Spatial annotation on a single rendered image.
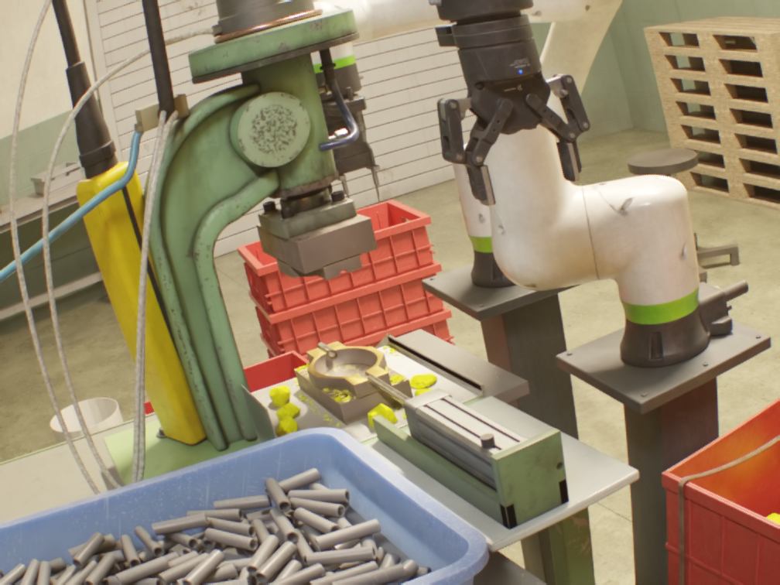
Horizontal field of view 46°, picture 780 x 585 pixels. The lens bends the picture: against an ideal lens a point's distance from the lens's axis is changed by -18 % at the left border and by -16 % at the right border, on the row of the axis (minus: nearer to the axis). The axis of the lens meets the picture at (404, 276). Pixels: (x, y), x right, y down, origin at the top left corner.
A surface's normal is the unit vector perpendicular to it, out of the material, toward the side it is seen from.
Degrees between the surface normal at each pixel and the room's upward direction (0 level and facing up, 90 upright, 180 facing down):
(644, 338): 77
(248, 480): 81
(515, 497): 90
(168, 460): 0
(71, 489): 0
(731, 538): 90
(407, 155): 90
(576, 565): 90
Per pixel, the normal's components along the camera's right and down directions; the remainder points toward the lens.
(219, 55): -0.44, 0.35
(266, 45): 0.07, 0.27
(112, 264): -0.63, 0.43
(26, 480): -0.22, -0.94
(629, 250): -0.10, 0.49
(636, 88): -0.88, 0.31
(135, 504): 0.37, 0.03
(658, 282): -0.25, 0.33
